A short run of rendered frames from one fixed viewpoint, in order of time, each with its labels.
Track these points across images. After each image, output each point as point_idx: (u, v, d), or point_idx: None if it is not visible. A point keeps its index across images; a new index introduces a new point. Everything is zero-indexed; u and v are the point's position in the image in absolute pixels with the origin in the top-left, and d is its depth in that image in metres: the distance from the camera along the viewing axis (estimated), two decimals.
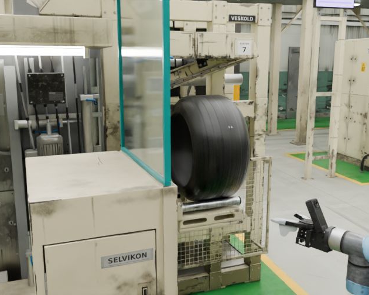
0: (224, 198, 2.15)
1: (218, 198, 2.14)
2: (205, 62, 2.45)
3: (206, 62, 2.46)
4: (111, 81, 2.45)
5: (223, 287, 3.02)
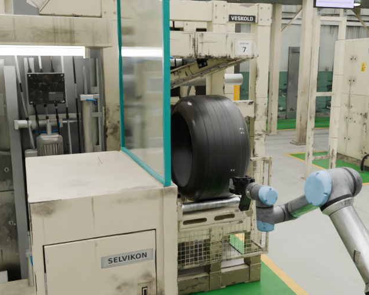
0: (224, 205, 2.17)
1: (218, 206, 2.15)
2: (205, 62, 2.45)
3: (206, 62, 2.46)
4: (111, 81, 2.45)
5: (223, 287, 3.02)
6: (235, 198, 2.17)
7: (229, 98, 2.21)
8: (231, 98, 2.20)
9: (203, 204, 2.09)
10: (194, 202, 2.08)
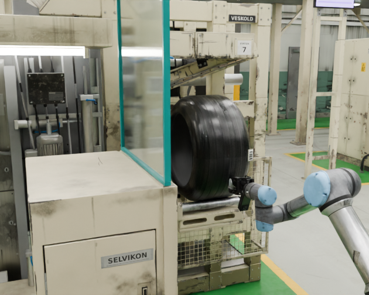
0: (225, 206, 2.15)
1: (219, 206, 2.13)
2: (205, 62, 2.45)
3: (206, 62, 2.46)
4: (111, 81, 2.45)
5: (223, 287, 3.02)
6: (233, 196, 2.18)
7: (252, 155, 2.03)
8: (253, 158, 2.04)
9: (202, 201, 2.10)
10: (192, 201, 2.10)
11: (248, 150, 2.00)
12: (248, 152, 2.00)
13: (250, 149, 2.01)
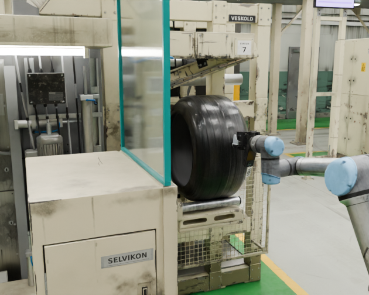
0: None
1: None
2: (205, 62, 2.45)
3: (206, 62, 2.46)
4: (111, 81, 2.45)
5: (223, 287, 3.02)
6: (236, 202, 2.16)
7: (250, 172, 2.06)
8: (250, 174, 2.07)
9: (203, 208, 2.10)
10: (195, 207, 2.08)
11: (247, 168, 2.03)
12: (246, 170, 2.03)
13: (249, 167, 2.03)
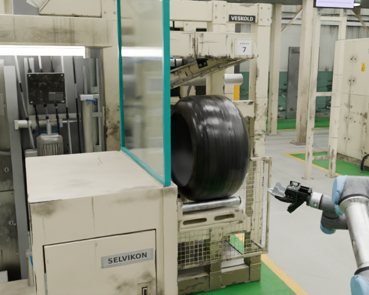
0: (225, 206, 2.15)
1: (219, 206, 2.14)
2: (205, 62, 2.45)
3: (206, 62, 2.46)
4: (111, 81, 2.45)
5: (223, 287, 3.02)
6: (234, 196, 2.18)
7: (246, 176, 2.09)
8: (246, 178, 2.10)
9: (202, 201, 2.10)
10: (192, 201, 2.10)
11: (245, 175, 2.05)
12: (245, 177, 2.05)
13: (246, 173, 2.05)
